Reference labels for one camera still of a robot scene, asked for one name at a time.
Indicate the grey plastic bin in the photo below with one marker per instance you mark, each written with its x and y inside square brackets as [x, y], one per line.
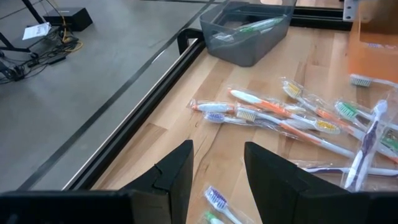
[248, 53]

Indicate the green white toothbrush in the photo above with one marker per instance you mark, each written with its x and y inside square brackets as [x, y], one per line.
[390, 140]
[346, 110]
[224, 37]
[213, 217]
[264, 24]

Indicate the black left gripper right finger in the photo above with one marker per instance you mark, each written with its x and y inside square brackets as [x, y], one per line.
[295, 205]

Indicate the black power adapter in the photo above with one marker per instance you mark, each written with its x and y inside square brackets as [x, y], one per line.
[56, 59]

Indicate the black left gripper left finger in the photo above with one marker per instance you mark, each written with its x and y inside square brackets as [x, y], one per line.
[155, 202]

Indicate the white paper sheet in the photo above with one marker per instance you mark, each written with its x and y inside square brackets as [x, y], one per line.
[36, 31]

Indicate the silver aluminium extrusion bar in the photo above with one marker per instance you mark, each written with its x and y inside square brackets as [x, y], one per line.
[350, 9]

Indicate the black computer tower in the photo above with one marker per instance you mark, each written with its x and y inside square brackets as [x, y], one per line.
[68, 18]

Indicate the orange translucent plastic bin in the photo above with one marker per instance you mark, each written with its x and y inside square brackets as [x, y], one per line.
[370, 62]

